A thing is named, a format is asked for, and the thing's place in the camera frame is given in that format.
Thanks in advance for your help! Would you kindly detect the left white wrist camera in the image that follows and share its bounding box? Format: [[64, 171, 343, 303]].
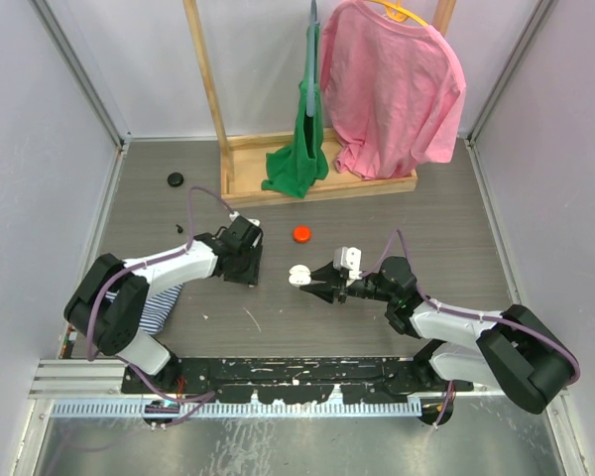
[[229, 211, 261, 227]]

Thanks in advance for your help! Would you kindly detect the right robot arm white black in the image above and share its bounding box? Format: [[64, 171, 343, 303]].
[[289, 248, 580, 415]]

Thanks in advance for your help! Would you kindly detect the blue white striped cloth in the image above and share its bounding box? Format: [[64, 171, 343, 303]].
[[106, 285, 184, 338]]

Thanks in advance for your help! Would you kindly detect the orange earbud case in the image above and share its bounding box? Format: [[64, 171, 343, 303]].
[[293, 225, 312, 244]]

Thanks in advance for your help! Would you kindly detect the wooden clothes rack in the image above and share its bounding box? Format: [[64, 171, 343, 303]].
[[181, 0, 458, 210]]

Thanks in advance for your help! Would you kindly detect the pink t-shirt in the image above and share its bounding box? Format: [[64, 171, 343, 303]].
[[320, 1, 466, 180]]

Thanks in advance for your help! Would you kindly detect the white earbud case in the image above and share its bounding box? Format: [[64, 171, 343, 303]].
[[289, 265, 311, 288]]

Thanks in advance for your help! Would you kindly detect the black earbud case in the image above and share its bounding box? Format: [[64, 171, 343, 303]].
[[167, 172, 184, 187]]

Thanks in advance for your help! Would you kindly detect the green tank top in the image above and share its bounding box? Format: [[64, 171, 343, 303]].
[[261, 26, 329, 198]]

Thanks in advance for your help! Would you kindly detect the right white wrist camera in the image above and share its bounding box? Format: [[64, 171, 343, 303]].
[[333, 246, 362, 280]]

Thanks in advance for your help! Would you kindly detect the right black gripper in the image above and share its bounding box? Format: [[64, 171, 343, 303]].
[[300, 259, 397, 303]]

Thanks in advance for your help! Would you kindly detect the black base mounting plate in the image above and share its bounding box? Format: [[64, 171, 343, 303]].
[[121, 355, 475, 406]]

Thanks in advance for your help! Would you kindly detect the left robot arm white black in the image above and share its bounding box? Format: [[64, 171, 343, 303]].
[[63, 213, 263, 393]]

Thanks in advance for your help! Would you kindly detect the yellow clothes hanger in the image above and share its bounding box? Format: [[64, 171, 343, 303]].
[[367, 0, 428, 27]]

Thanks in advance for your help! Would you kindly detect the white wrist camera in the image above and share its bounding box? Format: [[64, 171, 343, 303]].
[[333, 246, 362, 280], [229, 211, 261, 227]]

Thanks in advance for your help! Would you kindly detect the grey slotted cable duct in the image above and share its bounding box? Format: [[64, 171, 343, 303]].
[[50, 395, 421, 419]]

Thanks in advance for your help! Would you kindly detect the grey-blue clothes hanger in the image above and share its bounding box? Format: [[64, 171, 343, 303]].
[[305, 0, 319, 118]]

